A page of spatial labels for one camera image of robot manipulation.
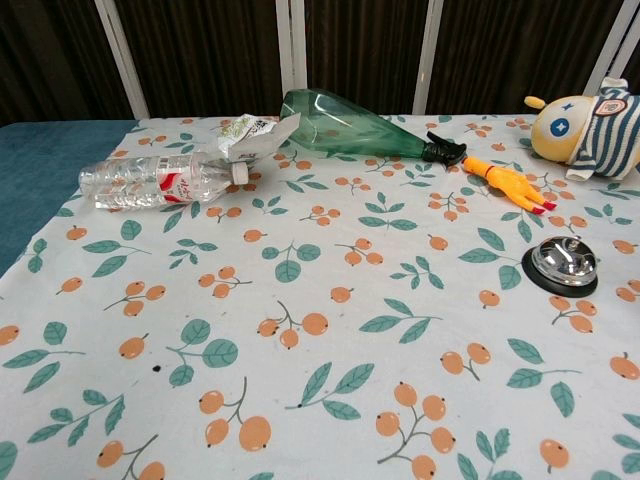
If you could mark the silver call bell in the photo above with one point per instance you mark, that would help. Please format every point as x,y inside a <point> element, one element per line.
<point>562,262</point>

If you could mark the fruit and leaf print tablecloth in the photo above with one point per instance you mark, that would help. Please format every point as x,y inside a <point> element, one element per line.
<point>320,300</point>

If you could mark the white torn paper carton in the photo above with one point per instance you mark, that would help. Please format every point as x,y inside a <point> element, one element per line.
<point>260,145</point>

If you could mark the green plastic spray bottle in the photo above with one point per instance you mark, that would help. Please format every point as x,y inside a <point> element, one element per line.
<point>340,127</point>

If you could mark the crumpled green white snack wrapper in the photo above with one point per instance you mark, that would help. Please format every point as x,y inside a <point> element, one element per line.
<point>245,127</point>

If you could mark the clear plastic water bottle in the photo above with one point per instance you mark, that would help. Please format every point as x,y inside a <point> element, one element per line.
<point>150,180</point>

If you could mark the yellow rubber chicken toy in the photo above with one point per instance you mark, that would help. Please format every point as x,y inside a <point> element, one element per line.
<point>505,181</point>

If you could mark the yellow plush toy striped shirt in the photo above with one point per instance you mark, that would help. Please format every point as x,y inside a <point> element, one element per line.
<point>560,130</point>

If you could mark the teal blue table cover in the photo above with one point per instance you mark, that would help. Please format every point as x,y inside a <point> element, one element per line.
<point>40,170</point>

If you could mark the white screen frame post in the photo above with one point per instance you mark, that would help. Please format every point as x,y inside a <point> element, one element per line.
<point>283,45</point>
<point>299,45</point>
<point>427,55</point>
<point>122,60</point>
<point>607,47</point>

